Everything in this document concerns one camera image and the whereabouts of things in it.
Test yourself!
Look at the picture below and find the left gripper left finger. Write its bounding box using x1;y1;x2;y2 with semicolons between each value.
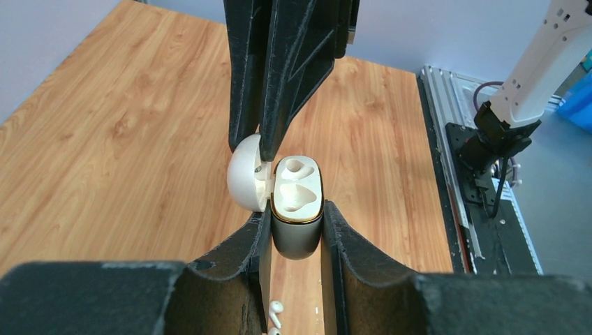
1;210;272;334

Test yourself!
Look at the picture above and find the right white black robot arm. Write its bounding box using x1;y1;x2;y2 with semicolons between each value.
223;1;591;173

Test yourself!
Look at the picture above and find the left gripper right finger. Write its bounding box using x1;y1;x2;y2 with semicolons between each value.
320;201;591;334

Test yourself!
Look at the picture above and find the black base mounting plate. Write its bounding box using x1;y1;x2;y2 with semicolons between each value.
416;76;540;276

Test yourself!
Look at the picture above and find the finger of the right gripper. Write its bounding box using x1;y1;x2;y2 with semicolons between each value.
223;0;274;151
259;1;360;161

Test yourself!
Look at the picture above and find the cream earbud charging case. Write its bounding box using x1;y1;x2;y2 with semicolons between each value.
227;133;325;260

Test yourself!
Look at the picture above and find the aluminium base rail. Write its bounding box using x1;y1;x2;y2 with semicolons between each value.
418;66;543;275

